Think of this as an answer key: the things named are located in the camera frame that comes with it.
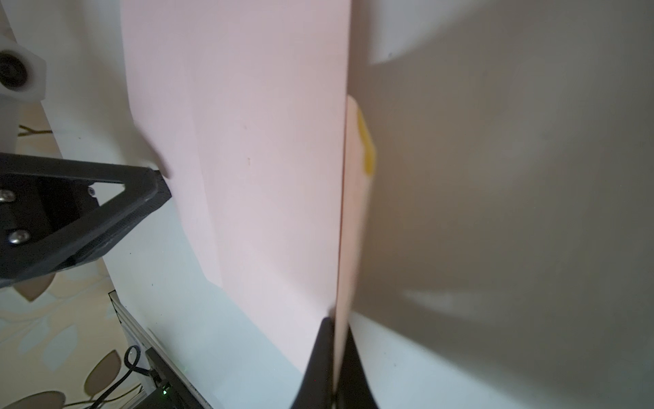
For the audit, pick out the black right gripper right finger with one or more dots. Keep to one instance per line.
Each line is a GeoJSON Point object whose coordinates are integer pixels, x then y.
{"type": "Point", "coordinates": [353, 391]}

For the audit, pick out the yellow letter paper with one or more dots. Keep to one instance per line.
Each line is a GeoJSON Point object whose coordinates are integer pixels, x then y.
{"type": "Point", "coordinates": [359, 169]}

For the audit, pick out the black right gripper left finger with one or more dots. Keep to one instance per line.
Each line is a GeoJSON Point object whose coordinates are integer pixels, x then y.
{"type": "Point", "coordinates": [316, 389]}

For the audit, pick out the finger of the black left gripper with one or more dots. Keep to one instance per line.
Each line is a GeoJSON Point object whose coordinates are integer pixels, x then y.
{"type": "Point", "coordinates": [60, 214]}

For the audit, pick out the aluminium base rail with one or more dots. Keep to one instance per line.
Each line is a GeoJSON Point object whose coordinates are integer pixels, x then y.
{"type": "Point", "coordinates": [163, 385]}

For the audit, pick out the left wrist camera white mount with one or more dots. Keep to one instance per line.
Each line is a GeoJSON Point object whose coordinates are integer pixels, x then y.
{"type": "Point", "coordinates": [23, 80]}

